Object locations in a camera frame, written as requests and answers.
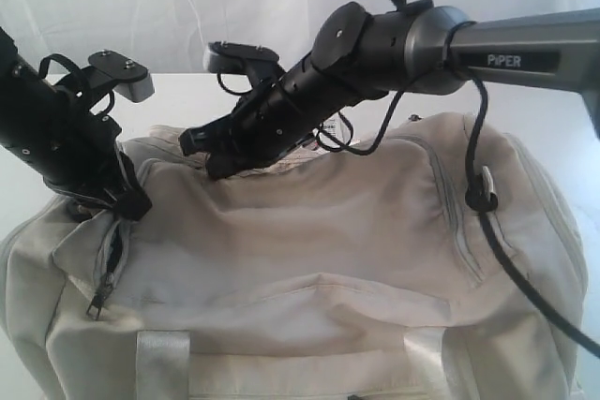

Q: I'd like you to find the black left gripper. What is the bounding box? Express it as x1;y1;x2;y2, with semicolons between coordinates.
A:
1;76;152;221

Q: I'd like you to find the white paper hang tag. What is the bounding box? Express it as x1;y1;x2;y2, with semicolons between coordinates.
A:
301;113;354;153

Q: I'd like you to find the black camera cable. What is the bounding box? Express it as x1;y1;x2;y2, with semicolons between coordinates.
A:
37;55;116;113
217;0;600;359

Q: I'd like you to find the black right camera cable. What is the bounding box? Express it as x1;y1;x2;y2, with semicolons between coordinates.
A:
217;0;600;359

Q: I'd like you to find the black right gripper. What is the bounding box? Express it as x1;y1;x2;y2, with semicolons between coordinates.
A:
180;55;356;180

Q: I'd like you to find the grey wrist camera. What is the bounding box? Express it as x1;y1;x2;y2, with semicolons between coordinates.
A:
203;41;279;75
88;50;155;103

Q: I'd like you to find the beige duffel bag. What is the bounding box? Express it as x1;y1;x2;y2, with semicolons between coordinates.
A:
1;113;578;399

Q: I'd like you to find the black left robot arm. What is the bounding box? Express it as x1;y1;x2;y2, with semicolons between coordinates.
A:
1;33;154;220

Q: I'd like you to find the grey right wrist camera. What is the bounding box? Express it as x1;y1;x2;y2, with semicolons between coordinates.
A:
203;41;279;75

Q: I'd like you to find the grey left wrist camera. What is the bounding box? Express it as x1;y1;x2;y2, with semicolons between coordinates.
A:
88;50;155;103

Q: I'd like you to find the black left camera cable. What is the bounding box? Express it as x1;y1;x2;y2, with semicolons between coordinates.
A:
37;55;116;113

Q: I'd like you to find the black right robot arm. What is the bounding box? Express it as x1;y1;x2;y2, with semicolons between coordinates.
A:
179;0;599;179

